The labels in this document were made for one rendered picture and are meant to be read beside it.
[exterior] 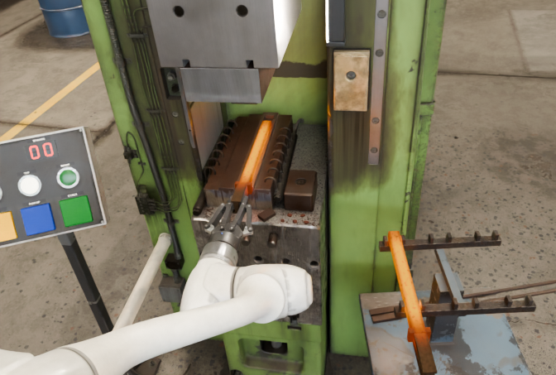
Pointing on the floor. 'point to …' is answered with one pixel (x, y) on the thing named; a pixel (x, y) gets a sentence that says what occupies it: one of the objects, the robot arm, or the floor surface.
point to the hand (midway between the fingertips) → (240, 197)
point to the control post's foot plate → (146, 367)
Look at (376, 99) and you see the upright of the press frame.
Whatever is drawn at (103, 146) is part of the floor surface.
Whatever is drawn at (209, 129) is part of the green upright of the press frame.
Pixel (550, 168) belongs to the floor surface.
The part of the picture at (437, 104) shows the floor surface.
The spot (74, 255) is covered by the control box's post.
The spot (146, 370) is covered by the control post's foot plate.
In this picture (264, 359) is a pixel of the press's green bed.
